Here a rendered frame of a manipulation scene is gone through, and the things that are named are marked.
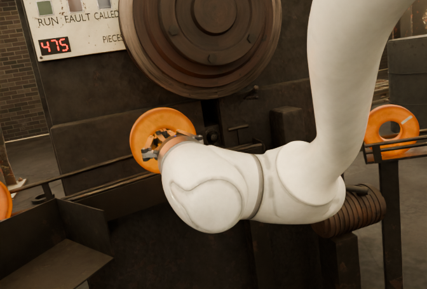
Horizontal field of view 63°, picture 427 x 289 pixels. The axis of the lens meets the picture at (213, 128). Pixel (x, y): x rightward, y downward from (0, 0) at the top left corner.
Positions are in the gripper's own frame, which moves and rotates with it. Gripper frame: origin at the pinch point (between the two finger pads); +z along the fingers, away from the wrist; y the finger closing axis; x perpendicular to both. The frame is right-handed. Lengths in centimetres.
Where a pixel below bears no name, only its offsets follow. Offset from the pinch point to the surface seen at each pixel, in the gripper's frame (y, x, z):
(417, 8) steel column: 367, 17, 271
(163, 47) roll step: 6.3, 19.2, 14.5
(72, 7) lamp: -14.4, 33.3, 31.8
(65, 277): -26.4, -23.7, -8.2
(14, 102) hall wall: -172, -48, 626
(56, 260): -28.9, -23.9, -0.4
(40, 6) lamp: -22, 35, 32
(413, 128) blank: 72, -14, -2
